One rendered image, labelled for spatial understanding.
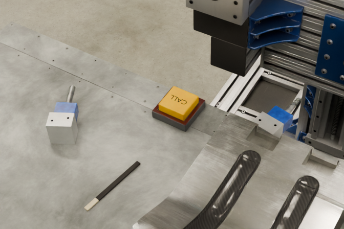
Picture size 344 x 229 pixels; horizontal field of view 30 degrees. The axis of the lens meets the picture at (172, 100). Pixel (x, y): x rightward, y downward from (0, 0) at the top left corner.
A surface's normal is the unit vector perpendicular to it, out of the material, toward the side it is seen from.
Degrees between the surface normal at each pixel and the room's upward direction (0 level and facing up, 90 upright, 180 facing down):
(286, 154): 0
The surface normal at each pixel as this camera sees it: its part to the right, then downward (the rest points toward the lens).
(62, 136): -0.07, 0.73
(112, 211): -0.04, -0.68
